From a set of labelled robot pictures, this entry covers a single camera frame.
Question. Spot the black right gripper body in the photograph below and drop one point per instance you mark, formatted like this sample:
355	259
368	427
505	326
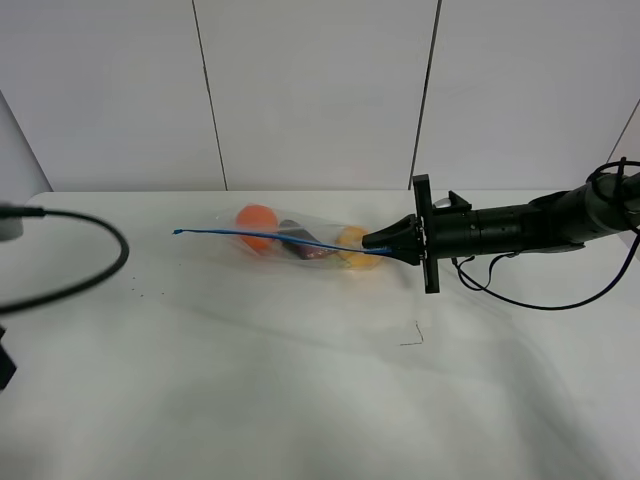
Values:
445	234

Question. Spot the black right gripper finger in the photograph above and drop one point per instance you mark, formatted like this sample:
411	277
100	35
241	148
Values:
406	255
403	234

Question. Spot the clear zip bag blue seal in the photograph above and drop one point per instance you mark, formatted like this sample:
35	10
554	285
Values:
258	234

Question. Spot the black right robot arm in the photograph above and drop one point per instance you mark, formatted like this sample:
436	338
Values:
607	204

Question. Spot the purple eggplant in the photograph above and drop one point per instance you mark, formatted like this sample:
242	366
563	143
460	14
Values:
300	242

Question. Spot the orange fruit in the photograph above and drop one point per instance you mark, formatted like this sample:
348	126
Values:
257	219

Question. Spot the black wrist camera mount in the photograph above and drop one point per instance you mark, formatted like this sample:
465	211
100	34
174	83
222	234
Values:
452	202

